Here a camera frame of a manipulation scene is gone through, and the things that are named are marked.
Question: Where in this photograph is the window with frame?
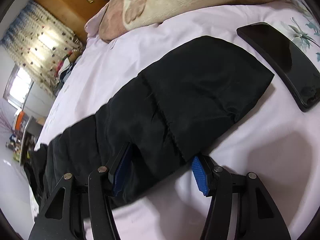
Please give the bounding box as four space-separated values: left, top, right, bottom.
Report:
3 65 34 109

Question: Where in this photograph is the heart patterned curtain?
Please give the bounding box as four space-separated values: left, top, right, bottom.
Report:
1 0 84 98

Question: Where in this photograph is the pile of clothes by window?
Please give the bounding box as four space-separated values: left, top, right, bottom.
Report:
55 50 82 82

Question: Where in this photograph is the orange white storage box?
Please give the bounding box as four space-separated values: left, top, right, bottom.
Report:
12 109 25 131

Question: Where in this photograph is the black smartphone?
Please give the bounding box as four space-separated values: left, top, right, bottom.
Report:
236 22 319 112

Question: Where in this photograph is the black puffer hooded jacket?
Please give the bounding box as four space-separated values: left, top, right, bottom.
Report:
24 36 273 208

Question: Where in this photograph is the wooden shelf with clutter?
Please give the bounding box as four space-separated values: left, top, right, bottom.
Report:
5 116 43 166

